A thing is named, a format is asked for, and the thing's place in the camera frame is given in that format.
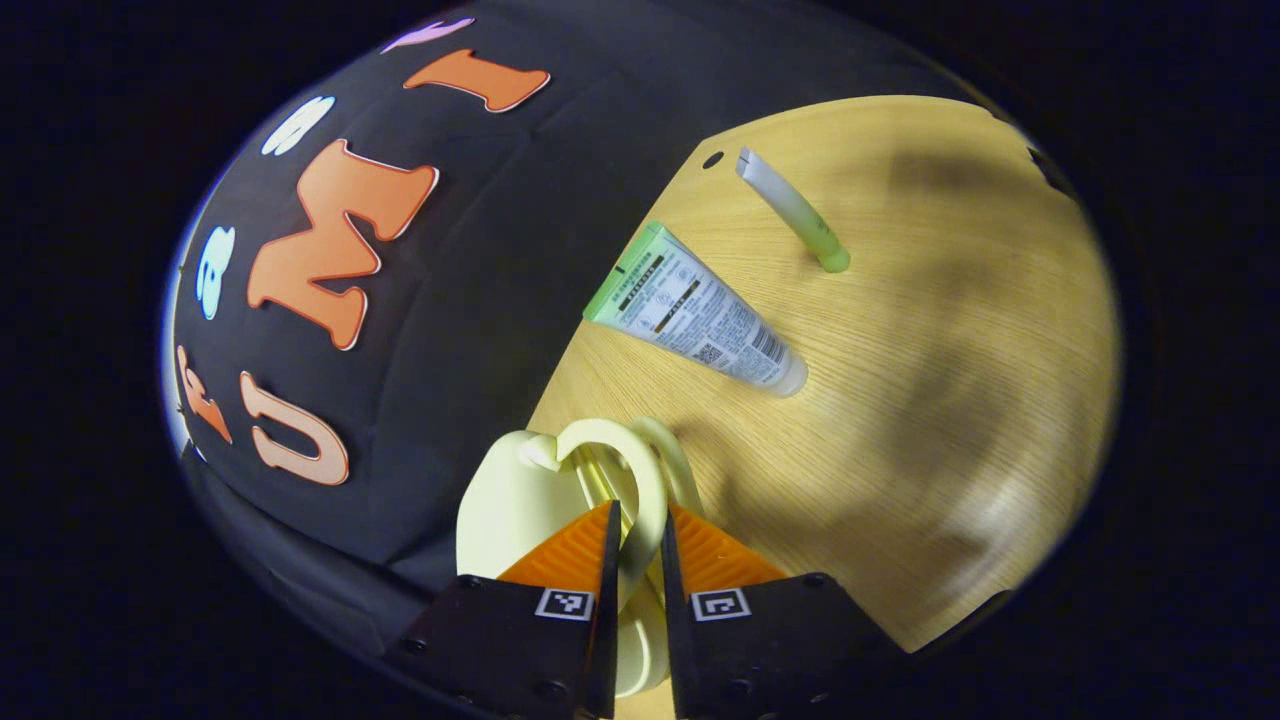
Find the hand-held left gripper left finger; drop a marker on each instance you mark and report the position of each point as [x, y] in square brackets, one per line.
[607, 650]

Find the slim pale green tube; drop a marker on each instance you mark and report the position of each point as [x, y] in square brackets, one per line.
[795, 212]

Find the black backdrop cloth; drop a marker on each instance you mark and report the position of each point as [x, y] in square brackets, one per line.
[480, 300]

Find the large green white tube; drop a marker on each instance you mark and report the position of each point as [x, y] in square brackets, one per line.
[690, 310]

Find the pale yellow suitcase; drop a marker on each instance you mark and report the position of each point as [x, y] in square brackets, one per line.
[510, 510]

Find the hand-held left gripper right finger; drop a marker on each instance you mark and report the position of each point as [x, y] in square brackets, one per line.
[677, 660]

